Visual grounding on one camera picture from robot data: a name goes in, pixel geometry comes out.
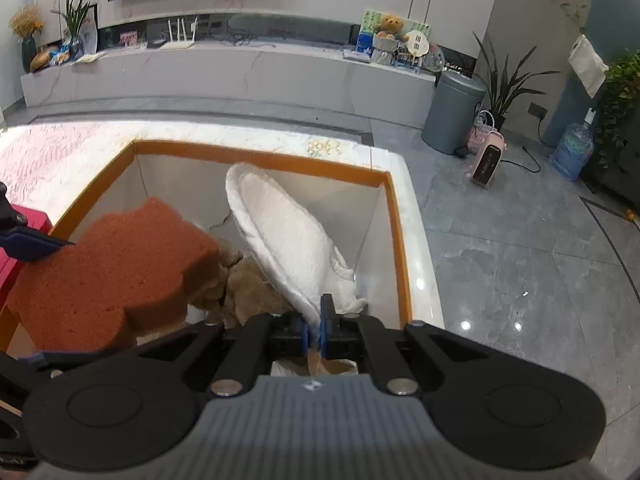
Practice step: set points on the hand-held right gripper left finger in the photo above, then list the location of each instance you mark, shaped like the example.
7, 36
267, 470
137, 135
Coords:
303, 340

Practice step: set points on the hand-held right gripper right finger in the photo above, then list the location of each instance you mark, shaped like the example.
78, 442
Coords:
324, 330

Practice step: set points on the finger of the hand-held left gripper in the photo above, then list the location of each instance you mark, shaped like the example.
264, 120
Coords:
20, 367
30, 246

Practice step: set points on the brown sponge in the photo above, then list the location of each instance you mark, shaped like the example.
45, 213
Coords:
115, 270

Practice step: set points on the white terry slipper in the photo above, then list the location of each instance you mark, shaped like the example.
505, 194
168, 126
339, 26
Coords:
290, 235

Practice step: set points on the white storage box orange rim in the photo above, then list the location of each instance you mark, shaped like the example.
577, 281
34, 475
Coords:
350, 210

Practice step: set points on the pink box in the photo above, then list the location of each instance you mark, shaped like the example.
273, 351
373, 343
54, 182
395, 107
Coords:
7, 280

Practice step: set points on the brown plush toy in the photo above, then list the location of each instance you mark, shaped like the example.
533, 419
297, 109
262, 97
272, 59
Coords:
250, 285

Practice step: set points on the brown bread-shaped toy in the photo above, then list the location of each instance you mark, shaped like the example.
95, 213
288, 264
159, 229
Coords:
41, 60

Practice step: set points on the blue snack bag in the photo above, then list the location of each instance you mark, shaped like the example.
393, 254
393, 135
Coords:
61, 54

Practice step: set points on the blue vase with yellow flowers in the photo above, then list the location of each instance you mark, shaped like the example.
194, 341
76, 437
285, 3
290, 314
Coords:
29, 35

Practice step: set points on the green plant in glass vase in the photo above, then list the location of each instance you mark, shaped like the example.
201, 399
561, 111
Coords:
75, 20

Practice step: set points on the pink space heater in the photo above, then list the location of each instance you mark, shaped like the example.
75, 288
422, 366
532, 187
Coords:
487, 160

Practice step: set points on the long grey television console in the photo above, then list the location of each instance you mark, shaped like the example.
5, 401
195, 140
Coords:
200, 75

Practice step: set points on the grey pedal trash can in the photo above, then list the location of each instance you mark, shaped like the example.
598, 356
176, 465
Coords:
452, 115

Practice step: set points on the white router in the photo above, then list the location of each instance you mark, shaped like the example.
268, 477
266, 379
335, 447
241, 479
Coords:
177, 42

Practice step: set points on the round white hand fan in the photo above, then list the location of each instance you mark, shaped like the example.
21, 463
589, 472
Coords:
416, 42

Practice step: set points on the long-leaved potted plant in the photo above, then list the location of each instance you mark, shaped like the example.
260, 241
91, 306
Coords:
505, 85

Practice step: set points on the blue water jug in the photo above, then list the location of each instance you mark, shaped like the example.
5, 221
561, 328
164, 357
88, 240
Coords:
572, 147

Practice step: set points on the brown teddy bear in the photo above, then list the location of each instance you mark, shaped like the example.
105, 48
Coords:
389, 27

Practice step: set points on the green printed card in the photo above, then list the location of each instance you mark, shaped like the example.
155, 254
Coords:
370, 20

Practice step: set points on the white hanging cloth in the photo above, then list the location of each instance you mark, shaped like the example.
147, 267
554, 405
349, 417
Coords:
587, 65

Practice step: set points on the bushy green leafy plant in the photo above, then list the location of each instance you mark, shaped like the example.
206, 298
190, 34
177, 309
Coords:
622, 100

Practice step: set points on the dark wall socket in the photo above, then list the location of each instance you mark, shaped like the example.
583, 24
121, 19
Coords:
537, 109

